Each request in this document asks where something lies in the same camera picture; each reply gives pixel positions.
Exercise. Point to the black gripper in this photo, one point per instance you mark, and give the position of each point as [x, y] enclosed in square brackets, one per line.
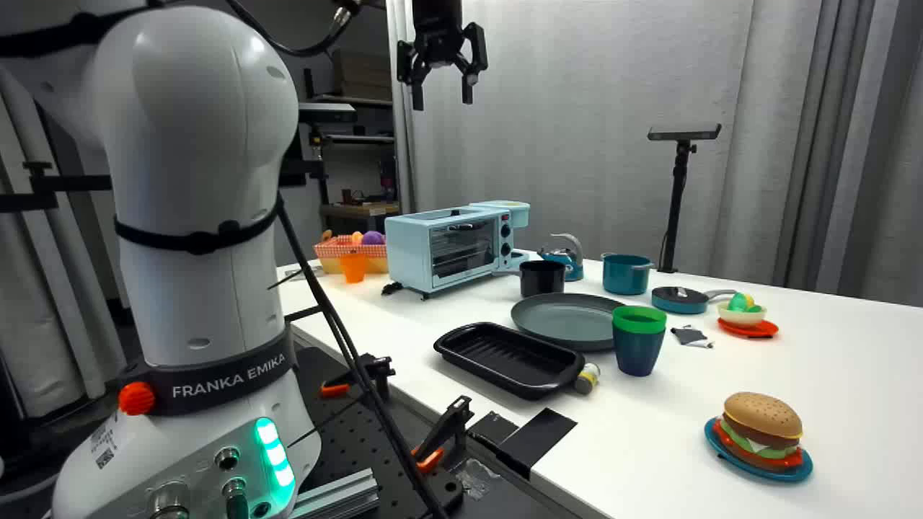
[437, 29]

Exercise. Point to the toy hamburger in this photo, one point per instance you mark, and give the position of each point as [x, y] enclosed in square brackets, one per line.
[761, 426]

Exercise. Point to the teal pot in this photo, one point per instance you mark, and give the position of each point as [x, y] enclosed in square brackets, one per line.
[627, 274]

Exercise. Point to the light blue toy toaster oven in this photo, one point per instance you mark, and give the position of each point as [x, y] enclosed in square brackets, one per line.
[451, 245]

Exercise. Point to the blue cup with green rim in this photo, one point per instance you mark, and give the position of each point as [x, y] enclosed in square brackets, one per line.
[637, 346]

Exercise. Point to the aluminium extrusion rail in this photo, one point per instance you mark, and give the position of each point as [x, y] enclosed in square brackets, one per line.
[334, 493]

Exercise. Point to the small orange plate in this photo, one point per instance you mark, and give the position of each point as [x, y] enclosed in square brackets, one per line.
[750, 328]

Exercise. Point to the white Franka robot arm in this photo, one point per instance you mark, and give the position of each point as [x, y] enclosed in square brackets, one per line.
[191, 191]

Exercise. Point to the black ridged grill tray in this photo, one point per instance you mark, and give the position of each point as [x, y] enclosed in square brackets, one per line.
[506, 359]

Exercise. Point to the orange basket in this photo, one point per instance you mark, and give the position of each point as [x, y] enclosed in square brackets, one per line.
[328, 251]

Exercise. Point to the small black gray clip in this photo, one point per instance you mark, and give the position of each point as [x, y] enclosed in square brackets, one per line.
[690, 336]

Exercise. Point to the dark storage shelf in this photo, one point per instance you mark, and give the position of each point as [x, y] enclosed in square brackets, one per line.
[360, 140]

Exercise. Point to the purple toy fruit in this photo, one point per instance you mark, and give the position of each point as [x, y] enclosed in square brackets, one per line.
[372, 238]

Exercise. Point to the small orange cup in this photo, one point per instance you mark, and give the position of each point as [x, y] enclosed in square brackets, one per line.
[356, 265]

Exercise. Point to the small teal frying pan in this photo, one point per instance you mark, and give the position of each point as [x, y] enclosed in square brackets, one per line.
[679, 300]

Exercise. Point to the black pot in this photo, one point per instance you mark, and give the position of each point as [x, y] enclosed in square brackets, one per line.
[540, 278]

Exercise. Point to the black flat bracket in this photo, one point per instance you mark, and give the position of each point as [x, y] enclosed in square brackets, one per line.
[527, 435]

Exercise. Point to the blue toy kettle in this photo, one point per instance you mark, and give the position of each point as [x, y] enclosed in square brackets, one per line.
[565, 259]

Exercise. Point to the small pale yellow toy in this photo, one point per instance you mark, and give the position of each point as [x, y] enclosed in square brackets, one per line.
[585, 379]

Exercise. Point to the gray plate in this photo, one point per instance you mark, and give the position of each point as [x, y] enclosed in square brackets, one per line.
[564, 317]

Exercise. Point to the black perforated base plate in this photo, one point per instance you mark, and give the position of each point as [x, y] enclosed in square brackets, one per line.
[356, 441]

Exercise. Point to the black mount bar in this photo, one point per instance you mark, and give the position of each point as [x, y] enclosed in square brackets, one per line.
[59, 181]

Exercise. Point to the small teal plate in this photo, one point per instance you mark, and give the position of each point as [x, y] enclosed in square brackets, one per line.
[758, 471]

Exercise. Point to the black stand with flat top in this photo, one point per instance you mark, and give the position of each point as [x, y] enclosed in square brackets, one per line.
[680, 191]

